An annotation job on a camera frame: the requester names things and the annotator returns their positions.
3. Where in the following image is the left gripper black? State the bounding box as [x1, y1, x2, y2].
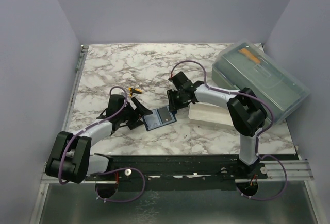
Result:
[119, 97, 152, 130]

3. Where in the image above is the blue leather card holder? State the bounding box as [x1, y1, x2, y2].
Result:
[142, 105, 177, 131]

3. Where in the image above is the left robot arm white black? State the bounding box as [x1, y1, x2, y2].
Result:
[45, 94, 153, 184]

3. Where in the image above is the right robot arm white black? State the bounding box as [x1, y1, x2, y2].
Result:
[167, 72, 267, 179]

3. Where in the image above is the white plastic tray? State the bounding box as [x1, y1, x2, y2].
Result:
[188, 103, 234, 129]

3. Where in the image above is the grey lidded storage box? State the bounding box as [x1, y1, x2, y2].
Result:
[211, 39, 310, 124]

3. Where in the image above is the orange item inside box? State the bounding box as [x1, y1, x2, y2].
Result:
[239, 48, 261, 64]

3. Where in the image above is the yellow black handled screwdriver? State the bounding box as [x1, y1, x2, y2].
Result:
[128, 88, 142, 96]

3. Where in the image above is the black mounting rail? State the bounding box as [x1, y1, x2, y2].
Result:
[85, 154, 269, 191]

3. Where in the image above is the aluminium extrusion rail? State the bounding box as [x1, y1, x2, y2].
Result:
[41, 160, 314, 184]

